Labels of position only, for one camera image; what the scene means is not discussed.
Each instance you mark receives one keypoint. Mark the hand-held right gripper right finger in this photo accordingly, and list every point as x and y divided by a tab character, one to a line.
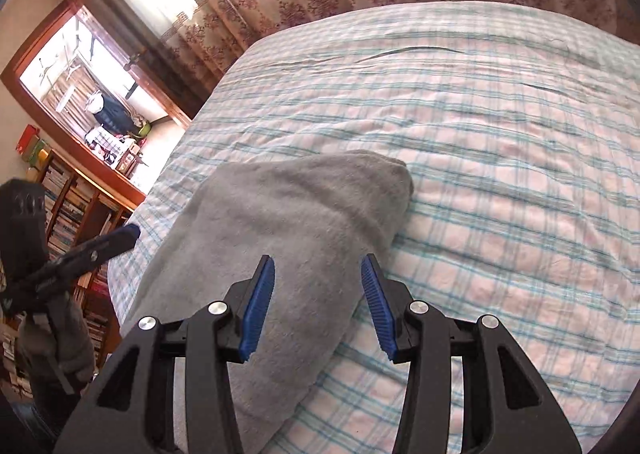
380	314

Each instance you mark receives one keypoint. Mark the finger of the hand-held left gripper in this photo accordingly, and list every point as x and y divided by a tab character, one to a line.
107	243

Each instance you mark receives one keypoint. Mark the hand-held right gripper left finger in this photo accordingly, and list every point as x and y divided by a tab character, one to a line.
257	314

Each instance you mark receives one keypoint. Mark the grey pants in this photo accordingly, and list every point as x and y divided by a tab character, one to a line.
300	214

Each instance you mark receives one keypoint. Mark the person's left hand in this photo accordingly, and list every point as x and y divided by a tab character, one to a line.
70	339

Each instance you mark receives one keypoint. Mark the wooden bookshelf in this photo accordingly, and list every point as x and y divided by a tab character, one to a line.
75	214

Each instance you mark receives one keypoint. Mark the red box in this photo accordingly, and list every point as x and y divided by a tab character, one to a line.
27	139

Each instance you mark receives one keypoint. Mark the dark hanging garment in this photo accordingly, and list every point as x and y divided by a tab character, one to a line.
117	114

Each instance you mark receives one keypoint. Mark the bed with plaid sheet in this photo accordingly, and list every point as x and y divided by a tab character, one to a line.
500	158

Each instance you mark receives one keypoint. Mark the small picture frame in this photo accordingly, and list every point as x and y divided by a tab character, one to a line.
126	161

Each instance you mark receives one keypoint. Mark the wooden window frame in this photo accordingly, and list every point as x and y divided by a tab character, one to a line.
45	118

